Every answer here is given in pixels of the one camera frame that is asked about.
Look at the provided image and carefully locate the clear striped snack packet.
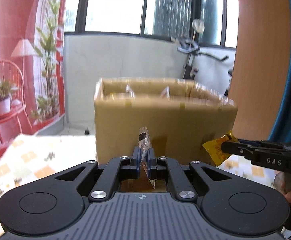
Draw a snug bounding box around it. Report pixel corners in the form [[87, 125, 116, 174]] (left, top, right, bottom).
[[138, 127, 156, 189]]

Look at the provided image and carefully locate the small yellow snack packet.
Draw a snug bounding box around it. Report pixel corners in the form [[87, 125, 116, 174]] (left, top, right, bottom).
[[203, 131, 239, 167]]

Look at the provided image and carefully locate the right hand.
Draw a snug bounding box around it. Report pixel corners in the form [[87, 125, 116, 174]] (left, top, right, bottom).
[[273, 172, 291, 204]]

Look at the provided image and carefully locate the cardboard box with plastic liner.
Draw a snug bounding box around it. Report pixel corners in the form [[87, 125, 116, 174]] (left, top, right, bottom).
[[94, 78, 238, 164]]

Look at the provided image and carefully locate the wooden door panel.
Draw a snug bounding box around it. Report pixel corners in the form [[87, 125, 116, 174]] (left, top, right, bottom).
[[229, 0, 291, 140]]

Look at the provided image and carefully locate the checkered floral tablecloth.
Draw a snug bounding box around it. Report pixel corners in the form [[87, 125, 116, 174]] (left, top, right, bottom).
[[0, 134, 276, 236]]

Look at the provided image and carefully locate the black exercise bike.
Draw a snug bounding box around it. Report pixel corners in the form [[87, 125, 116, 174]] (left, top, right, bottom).
[[175, 37, 235, 96]]

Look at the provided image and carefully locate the white bag on stick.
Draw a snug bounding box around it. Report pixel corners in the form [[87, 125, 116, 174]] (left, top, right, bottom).
[[192, 18, 205, 46]]

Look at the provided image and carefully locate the black framed window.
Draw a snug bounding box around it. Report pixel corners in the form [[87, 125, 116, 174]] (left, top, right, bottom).
[[64, 0, 239, 49]]

